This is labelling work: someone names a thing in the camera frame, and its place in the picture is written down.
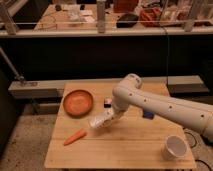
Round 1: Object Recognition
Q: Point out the aluminium frame post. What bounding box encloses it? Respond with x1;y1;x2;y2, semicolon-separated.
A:
97;0;106;33

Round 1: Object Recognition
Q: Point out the grey metal beam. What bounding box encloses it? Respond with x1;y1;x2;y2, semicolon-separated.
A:
9;80;65;99

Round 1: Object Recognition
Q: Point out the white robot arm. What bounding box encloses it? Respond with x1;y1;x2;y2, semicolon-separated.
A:
112;74;213;141

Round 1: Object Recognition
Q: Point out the white plastic bottle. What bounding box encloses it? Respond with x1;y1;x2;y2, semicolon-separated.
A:
89;110;114;129

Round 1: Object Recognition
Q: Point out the background wooden workbench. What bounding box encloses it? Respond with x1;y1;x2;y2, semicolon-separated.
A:
0;0;213;37

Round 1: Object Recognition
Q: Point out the blue sponge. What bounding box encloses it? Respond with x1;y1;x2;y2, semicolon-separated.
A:
143;111;154;120

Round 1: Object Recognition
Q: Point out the orange ceramic bowl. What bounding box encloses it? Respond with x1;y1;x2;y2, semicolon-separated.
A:
63;90;93;117

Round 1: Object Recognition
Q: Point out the black computer mouse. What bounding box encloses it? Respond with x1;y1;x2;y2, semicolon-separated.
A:
116;13;139;28

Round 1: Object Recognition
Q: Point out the metal clamp rod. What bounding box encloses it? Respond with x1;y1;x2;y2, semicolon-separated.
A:
0;46;38;88

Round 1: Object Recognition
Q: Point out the black cable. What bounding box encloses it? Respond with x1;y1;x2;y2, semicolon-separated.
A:
183;128;199;148

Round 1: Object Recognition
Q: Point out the white plastic cup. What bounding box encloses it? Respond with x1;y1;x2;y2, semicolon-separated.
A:
162;135;188;161

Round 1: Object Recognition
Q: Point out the orange carrot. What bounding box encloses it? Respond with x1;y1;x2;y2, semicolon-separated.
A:
63;129;87;146

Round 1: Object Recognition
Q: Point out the black and white eraser block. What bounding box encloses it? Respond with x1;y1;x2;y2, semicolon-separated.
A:
104;97;112;108

